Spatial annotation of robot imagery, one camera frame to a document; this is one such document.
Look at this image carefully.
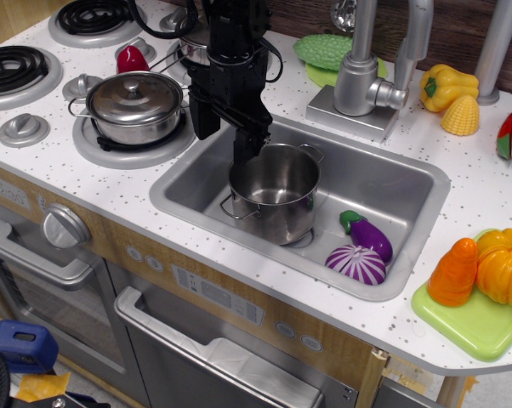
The black coil burner left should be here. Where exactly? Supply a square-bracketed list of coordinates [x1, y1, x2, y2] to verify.
[0, 46, 63, 111]

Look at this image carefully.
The front stove burner ring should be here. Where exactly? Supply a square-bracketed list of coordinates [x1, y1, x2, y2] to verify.
[71, 108, 196, 170]

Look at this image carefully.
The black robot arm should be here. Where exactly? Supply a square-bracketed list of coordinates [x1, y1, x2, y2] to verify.
[189, 1, 272, 165]

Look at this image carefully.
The purple toy eggplant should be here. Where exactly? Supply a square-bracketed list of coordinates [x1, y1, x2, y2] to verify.
[339, 210, 393, 264]

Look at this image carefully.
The silver stove knob rear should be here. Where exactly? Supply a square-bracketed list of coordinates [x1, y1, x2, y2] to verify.
[159, 7, 187, 32]

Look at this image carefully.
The tall steel pot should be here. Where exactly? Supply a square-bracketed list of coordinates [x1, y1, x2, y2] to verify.
[220, 144, 324, 246]

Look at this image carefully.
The light green cutting board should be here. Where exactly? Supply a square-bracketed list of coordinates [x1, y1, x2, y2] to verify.
[411, 228, 512, 363]

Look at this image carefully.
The red toy pepper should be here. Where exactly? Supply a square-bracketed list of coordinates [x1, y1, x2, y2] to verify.
[117, 45, 150, 74]

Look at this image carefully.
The steel pot behind arm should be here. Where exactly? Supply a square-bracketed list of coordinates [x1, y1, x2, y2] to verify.
[149, 30, 213, 73]

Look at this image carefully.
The silver oven dial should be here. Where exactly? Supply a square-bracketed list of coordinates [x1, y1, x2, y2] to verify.
[41, 203, 91, 249]

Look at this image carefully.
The lidded steel pot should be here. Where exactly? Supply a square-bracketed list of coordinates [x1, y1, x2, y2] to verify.
[67, 71, 184, 146]

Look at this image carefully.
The purple striped toy onion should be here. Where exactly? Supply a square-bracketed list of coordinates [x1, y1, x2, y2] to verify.
[325, 244, 386, 286]

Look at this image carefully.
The orange toy carrot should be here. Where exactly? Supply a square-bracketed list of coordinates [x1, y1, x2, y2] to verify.
[426, 238, 478, 307]

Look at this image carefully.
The silver stove knob front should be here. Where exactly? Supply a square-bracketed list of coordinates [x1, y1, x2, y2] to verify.
[0, 113, 50, 148]

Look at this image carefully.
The black coil burner rear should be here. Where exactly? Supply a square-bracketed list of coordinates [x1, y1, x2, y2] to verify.
[48, 0, 142, 48]

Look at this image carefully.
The silver toy faucet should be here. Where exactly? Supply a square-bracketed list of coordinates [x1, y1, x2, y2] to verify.
[305, 0, 434, 143]

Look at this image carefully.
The silver stove knob centre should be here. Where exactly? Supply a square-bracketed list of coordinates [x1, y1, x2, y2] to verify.
[128, 37, 156, 63]

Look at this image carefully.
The yellow toy bell pepper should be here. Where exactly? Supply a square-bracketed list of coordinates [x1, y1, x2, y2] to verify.
[419, 64, 479, 112]

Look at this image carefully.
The toy oven door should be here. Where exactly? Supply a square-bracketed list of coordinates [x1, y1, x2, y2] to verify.
[0, 205, 150, 407]

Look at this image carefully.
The blue clamp tool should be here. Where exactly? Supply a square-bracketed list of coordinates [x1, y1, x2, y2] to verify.
[0, 320, 59, 374]

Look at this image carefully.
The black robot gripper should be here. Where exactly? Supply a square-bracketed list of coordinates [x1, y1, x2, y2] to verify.
[189, 25, 272, 165]

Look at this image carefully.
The silver stove knob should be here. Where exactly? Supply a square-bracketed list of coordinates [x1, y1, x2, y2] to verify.
[0, 113, 50, 148]
[62, 73, 102, 101]
[159, 7, 187, 32]
[128, 37, 156, 63]

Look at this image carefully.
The black coil burner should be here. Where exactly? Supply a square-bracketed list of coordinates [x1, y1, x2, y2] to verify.
[48, 0, 142, 48]
[0, 46, 63, 111]

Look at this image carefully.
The toy dishwasher door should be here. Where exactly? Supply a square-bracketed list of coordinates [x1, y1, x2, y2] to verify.
[114, 286, 358, 407]

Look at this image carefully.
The clear faucet knob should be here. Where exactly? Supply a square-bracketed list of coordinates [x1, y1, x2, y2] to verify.
[330, 0, 357, 33]

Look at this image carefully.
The yellow toy corn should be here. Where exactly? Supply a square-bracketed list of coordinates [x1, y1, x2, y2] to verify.
[441, 95, 480, 136]

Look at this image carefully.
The green toy bitter gourd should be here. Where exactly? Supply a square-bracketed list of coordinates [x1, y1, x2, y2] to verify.
[293, 34, 353, 71]

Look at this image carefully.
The silver pole right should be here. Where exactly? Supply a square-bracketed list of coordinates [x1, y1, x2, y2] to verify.
[475, 0, 512, 105]

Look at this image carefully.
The small green plate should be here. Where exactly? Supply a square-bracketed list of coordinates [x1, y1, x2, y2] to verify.
[305, 59, 388, 88]

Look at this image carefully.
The silver stove knob middle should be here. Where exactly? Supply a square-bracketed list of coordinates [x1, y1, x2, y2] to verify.
[62, 73, 102, 101]

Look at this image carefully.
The silver sink basin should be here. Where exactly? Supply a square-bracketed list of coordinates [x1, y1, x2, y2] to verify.
[150, 118, 450, 302]

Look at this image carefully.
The orange toy pumpkin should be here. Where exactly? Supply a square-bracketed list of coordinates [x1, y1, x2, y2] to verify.
[475, 228, 512, 306]

